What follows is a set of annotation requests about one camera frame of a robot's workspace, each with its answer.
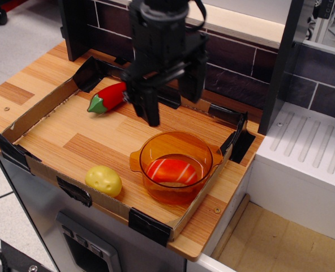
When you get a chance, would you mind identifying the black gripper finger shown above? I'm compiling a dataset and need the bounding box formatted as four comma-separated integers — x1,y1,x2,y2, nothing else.
178,58,207,103
131,85,160,126

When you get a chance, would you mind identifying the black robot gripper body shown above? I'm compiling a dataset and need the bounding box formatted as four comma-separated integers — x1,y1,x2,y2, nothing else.
121,1,208,100

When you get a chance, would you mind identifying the salmon nigiri sushi toy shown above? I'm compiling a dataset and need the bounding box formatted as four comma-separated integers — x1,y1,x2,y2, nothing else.
145,158,198,186

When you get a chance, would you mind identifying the cardboard fence with black tape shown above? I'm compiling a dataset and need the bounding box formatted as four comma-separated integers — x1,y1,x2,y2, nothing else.
0,57,262,253

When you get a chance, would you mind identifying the orange transparent plastic pot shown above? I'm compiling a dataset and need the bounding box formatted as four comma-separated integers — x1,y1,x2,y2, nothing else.
130,131,222,205

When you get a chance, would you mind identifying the red chili pepper toy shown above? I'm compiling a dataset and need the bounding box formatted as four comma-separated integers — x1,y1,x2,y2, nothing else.
87,82,126,114

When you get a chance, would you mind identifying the yellow potato toy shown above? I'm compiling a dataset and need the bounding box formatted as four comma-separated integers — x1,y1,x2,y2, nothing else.
85,165,122,198

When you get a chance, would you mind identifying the white toy sink drainboard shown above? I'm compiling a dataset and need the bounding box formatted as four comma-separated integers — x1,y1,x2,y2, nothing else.
255,103,335,192

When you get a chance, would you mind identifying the toy oven front panel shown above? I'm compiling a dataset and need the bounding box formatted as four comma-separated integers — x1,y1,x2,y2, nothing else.
56,212,122,271

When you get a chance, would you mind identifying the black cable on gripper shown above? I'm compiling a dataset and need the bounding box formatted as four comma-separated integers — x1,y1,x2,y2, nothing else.
185,0,207,31

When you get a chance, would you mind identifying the dark grey vertical post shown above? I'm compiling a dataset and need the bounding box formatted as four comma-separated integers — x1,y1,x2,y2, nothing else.
258,1,304,135

